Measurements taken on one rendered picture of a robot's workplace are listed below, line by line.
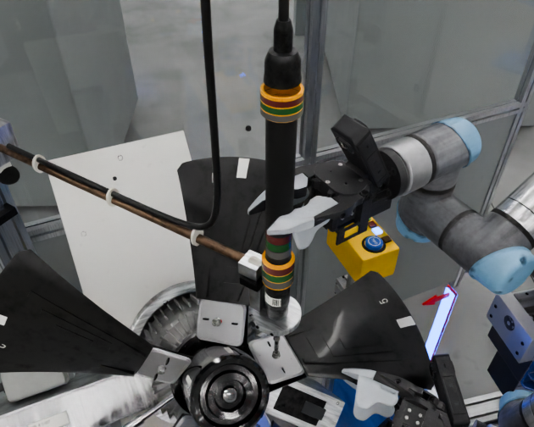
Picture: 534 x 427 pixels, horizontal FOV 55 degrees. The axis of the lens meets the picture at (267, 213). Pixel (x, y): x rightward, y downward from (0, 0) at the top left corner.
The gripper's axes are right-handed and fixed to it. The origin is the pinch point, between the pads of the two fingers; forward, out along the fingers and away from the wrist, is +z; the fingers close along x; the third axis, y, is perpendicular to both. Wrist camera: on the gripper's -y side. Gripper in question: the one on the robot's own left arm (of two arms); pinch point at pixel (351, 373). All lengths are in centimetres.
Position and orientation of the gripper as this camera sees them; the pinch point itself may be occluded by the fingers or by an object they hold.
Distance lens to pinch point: 85.7
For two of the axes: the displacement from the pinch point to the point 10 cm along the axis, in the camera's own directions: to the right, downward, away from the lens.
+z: -8.7, -3.2, 3.7
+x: 0.6, 6.9, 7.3
